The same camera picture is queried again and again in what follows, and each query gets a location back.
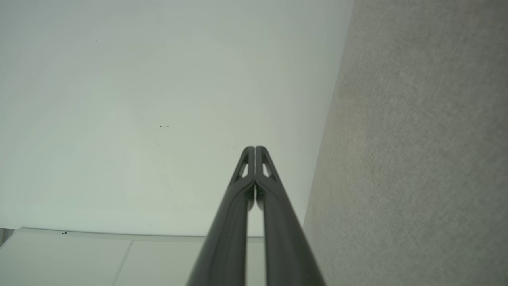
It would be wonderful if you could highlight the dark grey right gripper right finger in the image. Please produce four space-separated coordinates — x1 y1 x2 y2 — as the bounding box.
256 146 327 286

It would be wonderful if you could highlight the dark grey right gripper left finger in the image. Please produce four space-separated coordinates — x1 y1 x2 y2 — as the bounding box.
187 146 255 286

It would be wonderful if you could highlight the white wall baseboard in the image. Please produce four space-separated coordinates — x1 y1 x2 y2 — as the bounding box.
0 227 265 243

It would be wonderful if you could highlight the grey fabric sofa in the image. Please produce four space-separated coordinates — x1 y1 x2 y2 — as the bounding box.
303 0 508 286

